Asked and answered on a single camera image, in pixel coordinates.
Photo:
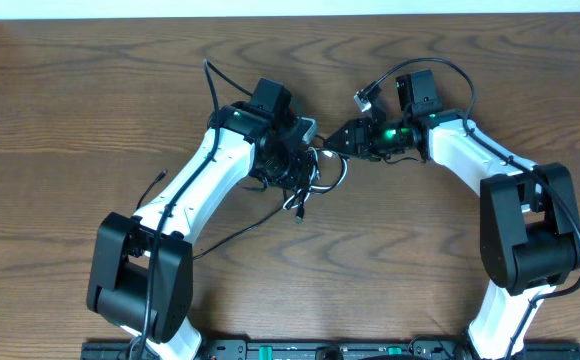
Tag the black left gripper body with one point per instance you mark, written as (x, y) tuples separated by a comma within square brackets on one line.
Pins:
[(283, 168)]

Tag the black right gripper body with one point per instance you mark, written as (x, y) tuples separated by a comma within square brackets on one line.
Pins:
[(389, 136)]

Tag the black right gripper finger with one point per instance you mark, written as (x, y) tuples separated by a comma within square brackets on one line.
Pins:
[(352, 130), (347, 148)]

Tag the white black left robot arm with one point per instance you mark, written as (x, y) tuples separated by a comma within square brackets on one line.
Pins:
[(141, 277)]

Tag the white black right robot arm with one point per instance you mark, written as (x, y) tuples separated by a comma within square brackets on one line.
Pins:
[(529, 223)]

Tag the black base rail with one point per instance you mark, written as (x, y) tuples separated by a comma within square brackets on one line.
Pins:
[(420, 348)]

